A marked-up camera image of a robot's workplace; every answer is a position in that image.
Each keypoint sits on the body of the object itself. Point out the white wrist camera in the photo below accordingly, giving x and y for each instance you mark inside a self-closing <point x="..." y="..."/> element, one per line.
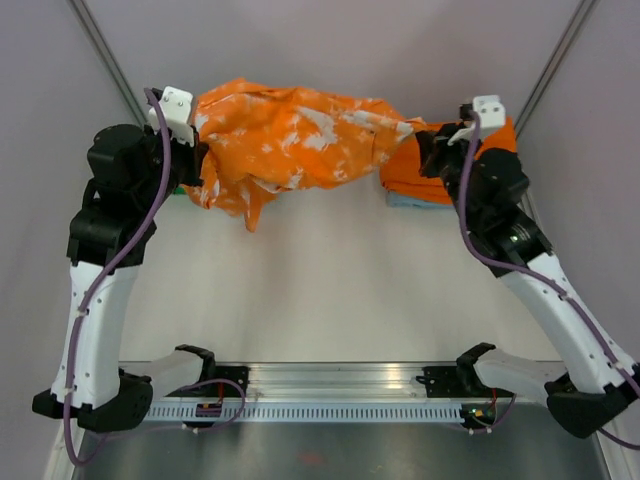
<point x="176" y="107"/>
<point x="488" y="115"/>

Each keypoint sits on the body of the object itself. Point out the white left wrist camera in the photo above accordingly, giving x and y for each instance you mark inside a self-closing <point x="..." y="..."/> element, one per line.
<point x="176" y="107"/>

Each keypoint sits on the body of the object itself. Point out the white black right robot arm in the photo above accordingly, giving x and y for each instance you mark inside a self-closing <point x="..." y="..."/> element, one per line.
<point x="597" y="380"/>

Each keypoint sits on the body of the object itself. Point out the aluminium mounting rail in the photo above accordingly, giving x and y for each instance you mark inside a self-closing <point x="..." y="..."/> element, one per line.
<point x="335" y="382"/>

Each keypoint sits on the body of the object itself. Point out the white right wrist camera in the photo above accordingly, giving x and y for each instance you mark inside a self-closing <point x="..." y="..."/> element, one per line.
<point x="488" y="115"/>

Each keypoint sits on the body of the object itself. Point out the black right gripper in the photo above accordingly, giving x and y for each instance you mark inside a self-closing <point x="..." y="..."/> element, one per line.
<point x="435" y="147"/>

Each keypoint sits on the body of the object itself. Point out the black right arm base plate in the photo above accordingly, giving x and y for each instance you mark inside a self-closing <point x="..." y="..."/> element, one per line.
<point x="441" y="381"/>

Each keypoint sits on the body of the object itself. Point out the white slotted cable duct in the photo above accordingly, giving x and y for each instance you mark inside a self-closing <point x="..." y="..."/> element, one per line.
<point x="305" y="412"/>

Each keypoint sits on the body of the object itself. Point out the orange white tie-dye trousers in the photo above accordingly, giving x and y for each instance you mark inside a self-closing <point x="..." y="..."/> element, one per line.
<point x="263" y="141"/>

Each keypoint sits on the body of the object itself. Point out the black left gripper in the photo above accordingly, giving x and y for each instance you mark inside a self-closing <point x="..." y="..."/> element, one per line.
<point x="194" y="156"/>

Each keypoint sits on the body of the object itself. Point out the folded light blue cloth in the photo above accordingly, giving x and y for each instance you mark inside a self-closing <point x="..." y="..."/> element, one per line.
<point x="395" y="200"/>

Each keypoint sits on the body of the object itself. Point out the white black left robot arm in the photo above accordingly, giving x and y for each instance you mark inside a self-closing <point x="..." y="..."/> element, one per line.
<point x="131" y="171"/>

